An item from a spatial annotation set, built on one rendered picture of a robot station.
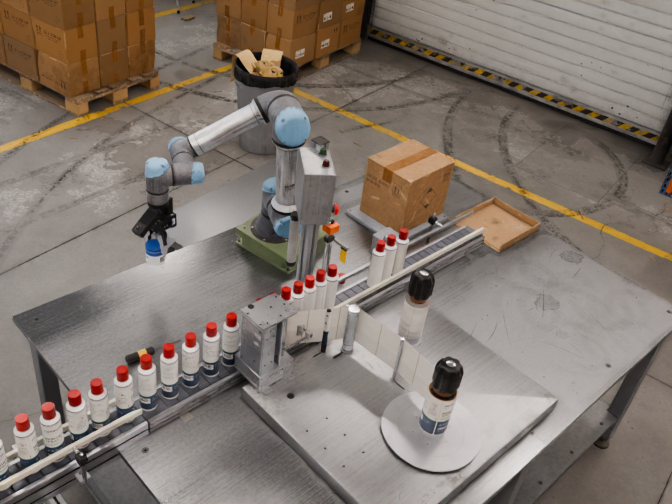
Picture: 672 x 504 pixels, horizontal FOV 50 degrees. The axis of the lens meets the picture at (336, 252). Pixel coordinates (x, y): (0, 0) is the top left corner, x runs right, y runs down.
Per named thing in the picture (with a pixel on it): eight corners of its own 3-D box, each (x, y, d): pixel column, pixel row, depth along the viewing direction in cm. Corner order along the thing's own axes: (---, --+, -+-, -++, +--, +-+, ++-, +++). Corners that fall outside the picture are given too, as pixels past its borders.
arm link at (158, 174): (172, 166, 237) (145, 168, 234) (173, 194, 243) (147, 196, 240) (168, 154, 242) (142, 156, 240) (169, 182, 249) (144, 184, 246)
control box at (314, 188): (299, 225, 230) (304, 174, 219) (293, 196, 243) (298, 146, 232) (330, 225, 232) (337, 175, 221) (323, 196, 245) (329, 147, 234)
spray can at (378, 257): (373, 291, 272) (381, 248, 260) (363, 284, 275) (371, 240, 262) (382, 286, 275) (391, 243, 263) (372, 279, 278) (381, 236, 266)
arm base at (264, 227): (271, 245, 284) (273, 225, 277) (247, 225, 291) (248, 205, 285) (300, 231, 292) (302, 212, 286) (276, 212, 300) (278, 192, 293)
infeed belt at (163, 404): (146, 428, 215) (146, 419, 212) (132, 411, 219) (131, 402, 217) (480, 242, 313) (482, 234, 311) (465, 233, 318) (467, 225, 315)
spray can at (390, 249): (383, 285, 276) (392, 242, 263) (374, 277, 278) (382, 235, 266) (392, 280, 279) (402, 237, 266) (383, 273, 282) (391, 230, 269)
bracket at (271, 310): (263, 331, 211) (263, 329, 210) (240, 310, 217) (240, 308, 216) (298, 313, 219) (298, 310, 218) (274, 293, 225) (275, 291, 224)
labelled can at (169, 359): (167, 403, 218) (166, 355, 206) (158, 392, 221) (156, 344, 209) (182, 395, 221) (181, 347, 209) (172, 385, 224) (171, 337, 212)
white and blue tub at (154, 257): (155, 268, 257) (154, 253, 253) (141, 259, 260) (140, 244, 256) (169, 260, 262) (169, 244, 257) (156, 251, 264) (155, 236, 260)
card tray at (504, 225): (499, 252, 311) (501, 245, 308) (452, 223, 324) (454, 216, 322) (537, 230, 328) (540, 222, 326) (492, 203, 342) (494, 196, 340)
